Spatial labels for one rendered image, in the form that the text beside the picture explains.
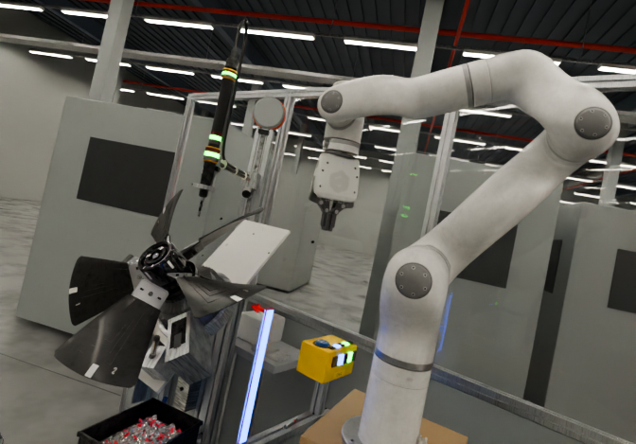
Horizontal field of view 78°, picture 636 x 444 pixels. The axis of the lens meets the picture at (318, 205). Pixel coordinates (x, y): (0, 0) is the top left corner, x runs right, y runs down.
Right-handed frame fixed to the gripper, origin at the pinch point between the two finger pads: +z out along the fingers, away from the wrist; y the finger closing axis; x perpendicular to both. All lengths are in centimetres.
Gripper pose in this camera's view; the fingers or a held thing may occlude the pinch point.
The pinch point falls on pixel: (327, 222)
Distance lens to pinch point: 90.0
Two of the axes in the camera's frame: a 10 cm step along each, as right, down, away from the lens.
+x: -3.0, -0.6, 9.5
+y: 9.4, 1.6, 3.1
